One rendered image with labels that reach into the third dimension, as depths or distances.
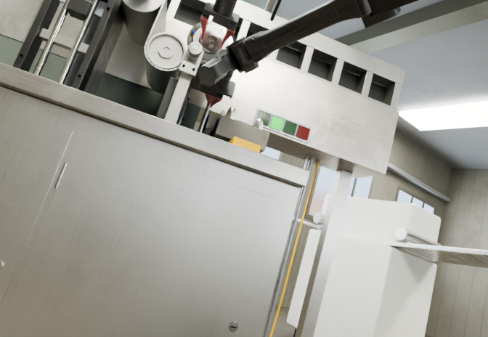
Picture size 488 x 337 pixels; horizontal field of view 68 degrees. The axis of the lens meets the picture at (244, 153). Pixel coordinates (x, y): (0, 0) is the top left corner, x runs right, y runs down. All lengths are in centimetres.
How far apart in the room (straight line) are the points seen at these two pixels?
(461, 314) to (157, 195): 677
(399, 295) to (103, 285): 254
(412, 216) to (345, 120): 156
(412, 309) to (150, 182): 274
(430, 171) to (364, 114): 560
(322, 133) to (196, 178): 87
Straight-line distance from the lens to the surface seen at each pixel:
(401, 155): 652
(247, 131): 111
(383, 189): 615
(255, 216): 85
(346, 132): 165
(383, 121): 176
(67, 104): 85
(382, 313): 299
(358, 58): 180
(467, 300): 730
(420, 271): 331
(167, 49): 119
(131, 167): 83
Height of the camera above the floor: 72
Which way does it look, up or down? 12 degrees up
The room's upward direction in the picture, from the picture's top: 17 degrees clockwise
